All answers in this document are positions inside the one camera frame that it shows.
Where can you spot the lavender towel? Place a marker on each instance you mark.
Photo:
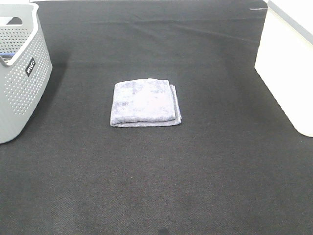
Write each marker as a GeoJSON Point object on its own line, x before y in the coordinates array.
{"type": "Point", "coordinates": [145, 103]}

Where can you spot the black table mat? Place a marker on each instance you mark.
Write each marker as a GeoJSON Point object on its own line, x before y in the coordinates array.
{"type": "Point", "coordinates": [234, 166]}

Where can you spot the white storage box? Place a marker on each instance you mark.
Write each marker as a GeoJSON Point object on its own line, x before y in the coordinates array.
{"type": "Point", "coordinates": [284, 59]}

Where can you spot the grey perforated laundry basket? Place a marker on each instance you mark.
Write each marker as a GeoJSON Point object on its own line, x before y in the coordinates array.
{"type": "Point", "coordinates": [24, 77]}

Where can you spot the blue towel in basket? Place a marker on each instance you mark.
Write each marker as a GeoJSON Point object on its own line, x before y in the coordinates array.
{"type": "Point", "coordinates": [7, 55]}

